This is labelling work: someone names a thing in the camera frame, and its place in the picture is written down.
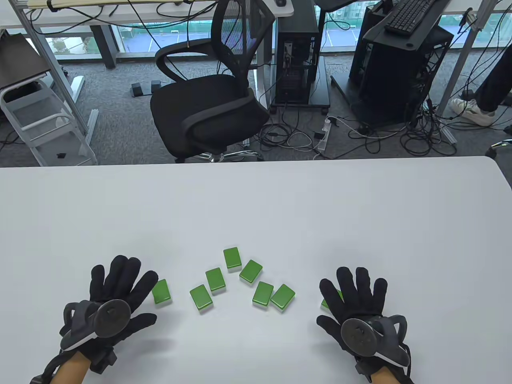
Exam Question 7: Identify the person's left hand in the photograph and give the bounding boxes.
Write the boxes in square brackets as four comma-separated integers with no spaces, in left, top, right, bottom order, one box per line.
[60,255,159,362]

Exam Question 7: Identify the person's right hand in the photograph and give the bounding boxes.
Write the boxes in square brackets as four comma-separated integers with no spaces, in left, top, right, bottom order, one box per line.
[316,267,412,372]

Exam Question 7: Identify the single green-backed mahjong tile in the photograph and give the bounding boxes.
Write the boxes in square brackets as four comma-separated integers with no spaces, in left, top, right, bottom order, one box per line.
[321,290,344,310]

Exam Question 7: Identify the group of green mahjong tiles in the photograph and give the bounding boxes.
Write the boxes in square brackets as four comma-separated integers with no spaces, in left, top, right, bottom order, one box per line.
[152,247,296,315]

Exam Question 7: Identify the person's left forearm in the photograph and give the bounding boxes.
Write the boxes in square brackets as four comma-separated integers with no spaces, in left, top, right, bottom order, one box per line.
[52,352,93,384]

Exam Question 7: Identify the person's right forearm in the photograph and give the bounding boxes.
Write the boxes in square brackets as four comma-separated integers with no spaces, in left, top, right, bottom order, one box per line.
[370,366,400,384]

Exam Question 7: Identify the grey round hand-mounted controller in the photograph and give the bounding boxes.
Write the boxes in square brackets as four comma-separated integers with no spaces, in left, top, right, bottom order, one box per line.
[340,315,410,368]
[62,299,132,352]

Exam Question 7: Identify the white metal step stool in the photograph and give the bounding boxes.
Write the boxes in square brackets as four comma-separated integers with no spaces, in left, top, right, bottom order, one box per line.
[0,78,98,166]

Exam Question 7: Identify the white power strip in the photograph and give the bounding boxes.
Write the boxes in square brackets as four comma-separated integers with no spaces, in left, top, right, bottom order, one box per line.
[313,117,333,152]

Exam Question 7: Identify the black mesh office chair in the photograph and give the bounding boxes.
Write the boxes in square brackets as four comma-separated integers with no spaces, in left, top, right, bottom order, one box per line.
[150,0,276,164]

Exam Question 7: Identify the black wheeled tower stand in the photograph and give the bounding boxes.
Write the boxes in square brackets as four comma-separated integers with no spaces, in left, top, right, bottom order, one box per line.
[269,56,332,116]

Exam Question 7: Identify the chrome chair base leg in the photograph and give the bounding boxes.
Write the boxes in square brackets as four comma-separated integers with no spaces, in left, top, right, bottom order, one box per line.
[485,138,512,158]

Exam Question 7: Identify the dark grey flat board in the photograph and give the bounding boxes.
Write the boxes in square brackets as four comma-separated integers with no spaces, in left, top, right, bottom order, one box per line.
[0,33,49,90]

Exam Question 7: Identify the black computer tower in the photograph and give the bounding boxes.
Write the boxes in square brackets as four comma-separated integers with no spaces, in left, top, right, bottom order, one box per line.
[274,12,320,105]

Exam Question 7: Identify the black desk top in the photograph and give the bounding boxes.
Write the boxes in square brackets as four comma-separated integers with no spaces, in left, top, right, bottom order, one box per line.
[362,0,454,49]

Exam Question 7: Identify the black keyboard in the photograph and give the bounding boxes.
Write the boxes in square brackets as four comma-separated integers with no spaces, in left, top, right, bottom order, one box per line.
[384,0,440,37]

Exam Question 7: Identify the tangle of black floor cables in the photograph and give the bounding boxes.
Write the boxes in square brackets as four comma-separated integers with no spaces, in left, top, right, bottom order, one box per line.
[256,96,458,157]

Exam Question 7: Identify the aluminium frame post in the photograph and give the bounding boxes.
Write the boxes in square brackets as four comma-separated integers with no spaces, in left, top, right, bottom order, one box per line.
[14,0,100,140]
[436,0,498,145]

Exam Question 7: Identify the black clamp-mounted camera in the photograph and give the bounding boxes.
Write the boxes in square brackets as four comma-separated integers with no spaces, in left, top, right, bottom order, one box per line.
[458,8,480,32]

